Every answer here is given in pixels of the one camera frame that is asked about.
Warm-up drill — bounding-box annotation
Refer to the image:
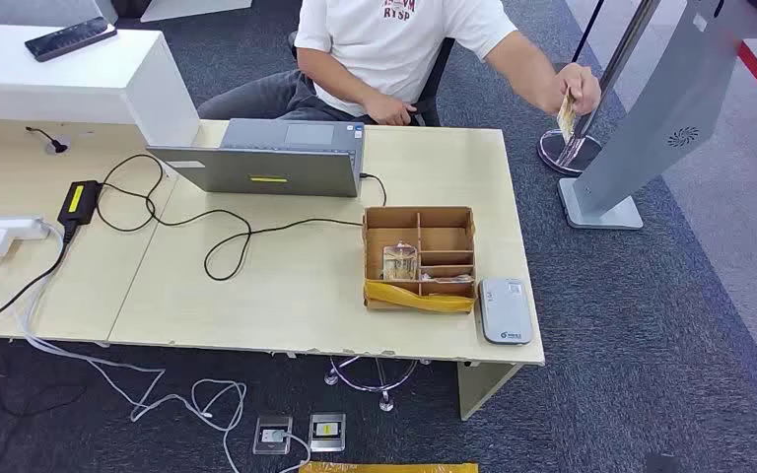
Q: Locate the person's right hand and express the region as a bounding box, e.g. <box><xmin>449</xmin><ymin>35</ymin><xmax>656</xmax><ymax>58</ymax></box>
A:
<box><xmin>362</xmin><ymin>91</ymin><xmax>419</xmax><ymax>127</ymax></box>

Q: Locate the person's left hand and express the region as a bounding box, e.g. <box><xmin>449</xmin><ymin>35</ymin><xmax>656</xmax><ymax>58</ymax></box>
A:
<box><xmin>551</xmin><ymin>63</ymin><xmax>603</xmax><ymax>117</ymax></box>

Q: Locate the black smartphone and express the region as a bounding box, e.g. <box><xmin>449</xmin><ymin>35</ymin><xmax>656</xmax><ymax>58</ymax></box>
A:
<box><xmin>24</xmin><ymin>17</ymin><xmax>118</xmax><ymax>63</ymax></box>

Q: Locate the person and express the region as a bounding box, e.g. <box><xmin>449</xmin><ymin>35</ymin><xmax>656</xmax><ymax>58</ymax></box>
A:
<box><xmin>196</xmin><ymin>0</ymin><xmax>603</xmax><ymax>128</ymax></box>

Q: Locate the grey white card reader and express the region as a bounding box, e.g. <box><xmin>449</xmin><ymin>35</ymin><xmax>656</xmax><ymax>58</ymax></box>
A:
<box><xmin>477</xmin><ymin>278</ymin><xmax>535</xmax><ymax>346</ymax></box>

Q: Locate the black office chair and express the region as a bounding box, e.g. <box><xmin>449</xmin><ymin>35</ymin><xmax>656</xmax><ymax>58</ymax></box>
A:
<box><xmin>287</xmin><ymin>29</ymin><xmax>458</xmax><ymax>128</ymax></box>

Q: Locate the grey kiosk stand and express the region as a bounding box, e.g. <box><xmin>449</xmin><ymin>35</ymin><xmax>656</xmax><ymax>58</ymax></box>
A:
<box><xmin>558</xmin><ymin>0</ymin><xmax>757</xmax><ymax>231</ymax></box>

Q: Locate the grey laptop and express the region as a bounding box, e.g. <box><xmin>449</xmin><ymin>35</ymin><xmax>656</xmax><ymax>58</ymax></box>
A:
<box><xmin>146</xmin><ymin>117</ymin><xmax>367</xmax><ymax>198</ymax></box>

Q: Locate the cardboard divider box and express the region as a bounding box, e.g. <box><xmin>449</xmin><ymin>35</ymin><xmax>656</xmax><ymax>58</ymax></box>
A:
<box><xmin>361</xmin><ymin>206</ymin><xmax>478</xmax><ymax>314</ymax></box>

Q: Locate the white furniture panel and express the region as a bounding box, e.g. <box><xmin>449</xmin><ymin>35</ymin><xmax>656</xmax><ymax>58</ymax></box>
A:
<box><xmin>140</xmin><ymin>0</ymin><xmax>253</xmax><ymax>23</ymax></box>

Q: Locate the chrome stool base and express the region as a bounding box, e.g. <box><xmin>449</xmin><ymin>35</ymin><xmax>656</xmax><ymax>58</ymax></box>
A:
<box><xmin>323</xmin><ymin>355</ymin><xmax>432</xmax><ymax>414</ymax></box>

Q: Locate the light wood desk leg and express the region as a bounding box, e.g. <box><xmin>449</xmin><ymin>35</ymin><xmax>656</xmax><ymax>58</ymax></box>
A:
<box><xmin>456</xmin><ymin>361</ymin><xmax>523</xmax><ymax>421</ymax></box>

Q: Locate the black laptop power adapter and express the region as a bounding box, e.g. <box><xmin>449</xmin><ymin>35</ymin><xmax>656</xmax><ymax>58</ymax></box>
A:
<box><xmin>56</xmin><ymin>179</ymin><xmax>103</xmax><ymax>228</ymax></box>

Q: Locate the silver floor socket box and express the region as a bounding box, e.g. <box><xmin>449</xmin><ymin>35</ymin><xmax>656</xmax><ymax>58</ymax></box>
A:
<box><xmin>252</xmin><ymin>415</ymin><xmax>294</xmax><ymax>456</ymax></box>
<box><xmin>308</xmin><ymin>412</ymin><xmax>347</xmax><ymax>453</ymax></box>

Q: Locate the white counter partition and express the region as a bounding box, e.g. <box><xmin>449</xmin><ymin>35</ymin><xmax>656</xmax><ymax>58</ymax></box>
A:
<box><xmin>0</xmin><ymin>23</ymin><xmax>201</xmax><ymax>148</ymax></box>

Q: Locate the white power strip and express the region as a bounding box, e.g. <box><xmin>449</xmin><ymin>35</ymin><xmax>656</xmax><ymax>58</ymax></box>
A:
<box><xmin>0</xmin><ymin>217</ymin><xmax>50</xmax><ymax>242</ymax></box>

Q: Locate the black stanchion post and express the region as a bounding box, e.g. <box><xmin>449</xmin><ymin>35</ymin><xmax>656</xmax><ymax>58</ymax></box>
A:
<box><xmin>571</xmin><ymin>0</ymin><xmax>607</xmax><ymax>65</ymax></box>

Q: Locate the chrome stanchion post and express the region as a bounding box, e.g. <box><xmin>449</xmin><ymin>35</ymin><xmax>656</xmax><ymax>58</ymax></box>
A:
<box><xmin>537</xmin><ymin>0</ymin><xmax>660</xmax><ymax>177</ymax></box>

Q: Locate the black laptop charger cable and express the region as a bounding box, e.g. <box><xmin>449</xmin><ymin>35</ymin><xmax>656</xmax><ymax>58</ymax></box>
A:
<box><xmin>94</xmin><ymin>153</ymin><xmax>388</xmax><ymax>283</ymax></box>

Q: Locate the short black desk cable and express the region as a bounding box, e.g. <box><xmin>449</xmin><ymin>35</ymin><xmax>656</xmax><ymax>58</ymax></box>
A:
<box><xmin>24</xmin><ymin>125</ymin><xmax>68</xmax><ymax>154</ymax></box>

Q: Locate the grey desk cable grommet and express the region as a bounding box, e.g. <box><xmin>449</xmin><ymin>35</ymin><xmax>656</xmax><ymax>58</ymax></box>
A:
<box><xmin>43</xmin><ymin>133</ymin><xmax>73</xmax><ymax>157</ymax></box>

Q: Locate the black mains cable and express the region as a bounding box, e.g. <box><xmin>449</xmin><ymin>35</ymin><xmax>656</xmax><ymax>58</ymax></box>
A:
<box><xmin>0</xmin><ymin>222</ymin><xmax>76</xmax><ymax>334</ymax></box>

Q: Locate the white power cable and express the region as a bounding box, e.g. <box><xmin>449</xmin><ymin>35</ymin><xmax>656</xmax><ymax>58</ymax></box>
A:
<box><xmin>16</xmin><ymin>220</ymin><xmax>312</xmax><ymax>473</ymax></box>

